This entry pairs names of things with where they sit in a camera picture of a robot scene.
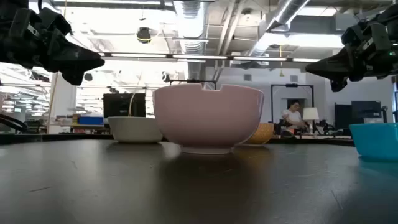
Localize blue patterned bowl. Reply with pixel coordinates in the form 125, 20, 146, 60
348, 123, 398, 162

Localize yellow patterned bowl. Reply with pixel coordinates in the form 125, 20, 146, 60
242, 123, 275, 146

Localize long ceiling light strip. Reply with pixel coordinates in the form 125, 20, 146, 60
98, 52, 322, 63

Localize notched pink bowl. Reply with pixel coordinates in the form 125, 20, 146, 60
152, 83, 266, 155

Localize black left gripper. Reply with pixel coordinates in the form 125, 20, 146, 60
0, 0, 106, 86

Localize white shade table lamp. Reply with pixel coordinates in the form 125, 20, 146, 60
302, 107, 320, 135

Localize small white bowl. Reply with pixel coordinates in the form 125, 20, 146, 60
107, 116, 164, 144

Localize silver ventilation duct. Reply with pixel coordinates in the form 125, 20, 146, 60
172, 0, 208, 82

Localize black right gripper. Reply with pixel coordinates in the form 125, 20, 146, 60
305, 3, 398, 93

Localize black metal frame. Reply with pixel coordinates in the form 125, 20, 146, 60
271, 83, 315, 124

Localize dark monitor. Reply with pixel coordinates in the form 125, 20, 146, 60
334, 100, 382, 129

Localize black ceiling dome camera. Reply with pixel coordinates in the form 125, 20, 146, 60
136, 27, 152, 45

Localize blue storage bin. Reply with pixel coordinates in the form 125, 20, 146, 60
78, 116, 104, 126

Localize person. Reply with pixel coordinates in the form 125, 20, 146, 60
281, 100, 308, 138

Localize black monitor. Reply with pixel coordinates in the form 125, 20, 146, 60
103, 93, 147, 119

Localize black cable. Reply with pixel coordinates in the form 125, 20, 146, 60
0, 113, 29, 132

